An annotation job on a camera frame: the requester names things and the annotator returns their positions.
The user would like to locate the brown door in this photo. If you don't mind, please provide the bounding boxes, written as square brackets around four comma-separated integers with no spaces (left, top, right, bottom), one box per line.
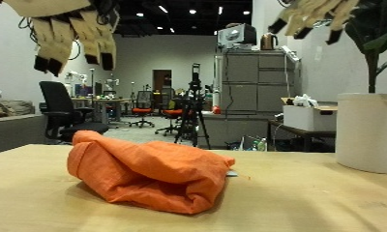
[152,69,173,95]

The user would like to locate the white power strip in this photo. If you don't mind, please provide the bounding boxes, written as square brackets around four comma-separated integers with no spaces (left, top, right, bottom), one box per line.
[280,44,301,62]

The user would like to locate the orange seat office chair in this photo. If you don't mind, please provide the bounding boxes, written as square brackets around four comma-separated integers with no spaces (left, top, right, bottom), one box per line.
[154,96,185,136]
[128,90,156,129]

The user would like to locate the black office chair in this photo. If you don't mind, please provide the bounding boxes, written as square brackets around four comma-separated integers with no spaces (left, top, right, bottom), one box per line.
[38,80,110,146]

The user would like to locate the grey drawer cabinet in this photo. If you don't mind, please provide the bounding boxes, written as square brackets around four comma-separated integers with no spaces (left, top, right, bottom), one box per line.
[220,47,301,115]

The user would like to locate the brown sofa cushion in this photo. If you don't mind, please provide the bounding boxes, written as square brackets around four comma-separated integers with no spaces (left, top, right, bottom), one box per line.
[0,99,35,120]

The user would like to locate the white storage box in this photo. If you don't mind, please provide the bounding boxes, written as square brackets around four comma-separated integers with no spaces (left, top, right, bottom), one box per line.
[283,102,339,132]

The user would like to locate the background work desk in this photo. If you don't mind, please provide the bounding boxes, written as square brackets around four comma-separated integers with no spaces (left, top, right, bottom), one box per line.
[70,96,135,126]

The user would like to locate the copper kettle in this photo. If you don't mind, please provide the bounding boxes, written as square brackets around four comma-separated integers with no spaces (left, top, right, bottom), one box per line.
[259,32,280,51]

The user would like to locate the grey sofa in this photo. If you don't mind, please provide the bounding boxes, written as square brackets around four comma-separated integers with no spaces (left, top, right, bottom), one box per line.
[0,98,50,156]

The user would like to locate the white cylindrical plant pot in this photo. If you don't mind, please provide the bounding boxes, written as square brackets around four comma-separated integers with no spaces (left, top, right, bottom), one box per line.
[333,92,387,175]

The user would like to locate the white crumpled bag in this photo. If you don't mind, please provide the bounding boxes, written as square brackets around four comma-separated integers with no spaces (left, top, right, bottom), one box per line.
[291,93,320,108]

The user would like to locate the clear plastic bottle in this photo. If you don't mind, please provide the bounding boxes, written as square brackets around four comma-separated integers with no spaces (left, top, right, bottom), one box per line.
[256,137,268,152]

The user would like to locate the orange button shirt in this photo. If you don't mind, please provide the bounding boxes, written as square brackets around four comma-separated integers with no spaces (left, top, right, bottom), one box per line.
[66,130,237,216]

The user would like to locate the black camera tripod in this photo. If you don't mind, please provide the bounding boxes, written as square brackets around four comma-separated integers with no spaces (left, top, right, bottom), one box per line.
[172,62,213,150]

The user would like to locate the black hanging cable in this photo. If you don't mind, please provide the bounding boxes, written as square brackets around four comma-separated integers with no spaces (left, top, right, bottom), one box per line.
[223,47,235,114]

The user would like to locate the grey box appliance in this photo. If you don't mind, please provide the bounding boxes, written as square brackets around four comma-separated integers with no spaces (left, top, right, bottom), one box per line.
[216,22,257,49]

